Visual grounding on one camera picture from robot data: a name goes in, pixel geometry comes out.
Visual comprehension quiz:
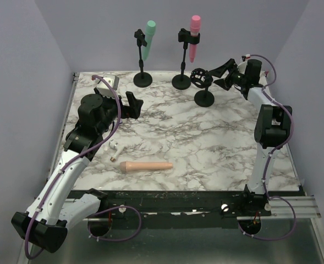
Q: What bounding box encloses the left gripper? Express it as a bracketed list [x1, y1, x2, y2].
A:
[96, 87, 144, 134]

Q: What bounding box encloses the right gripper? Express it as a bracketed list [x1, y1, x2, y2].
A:
[208, 59, 248, 91]

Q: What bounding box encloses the black shock-mount microphone stand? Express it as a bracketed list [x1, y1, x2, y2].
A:
[190, 68, 215, 107]

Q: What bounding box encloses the black clip microphone stand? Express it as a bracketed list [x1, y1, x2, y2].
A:
[172, 28, 200, 90]

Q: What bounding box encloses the beige microphone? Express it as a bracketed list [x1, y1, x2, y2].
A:
[119, 161, 173, 173]

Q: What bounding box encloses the pink microphone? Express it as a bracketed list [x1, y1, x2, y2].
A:
[189, 15, 201, 63]

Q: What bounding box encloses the green microphone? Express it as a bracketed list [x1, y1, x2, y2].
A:
[142, 20, 156, 61]

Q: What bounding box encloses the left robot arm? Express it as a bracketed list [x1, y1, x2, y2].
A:
[11, 91, 144, 260]

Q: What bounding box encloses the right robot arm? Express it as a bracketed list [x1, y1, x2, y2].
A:
[209, 55, 292, 216]

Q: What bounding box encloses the black stand with green microphone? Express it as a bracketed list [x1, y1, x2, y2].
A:
[133, 29, 152, 87]

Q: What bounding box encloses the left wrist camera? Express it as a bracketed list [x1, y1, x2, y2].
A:
[91, 73, 120, 97]

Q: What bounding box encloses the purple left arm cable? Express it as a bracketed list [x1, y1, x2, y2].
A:
[24, 74, 123, 259]

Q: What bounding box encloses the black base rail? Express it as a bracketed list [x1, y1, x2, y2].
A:
[32, 189, 323, 229]

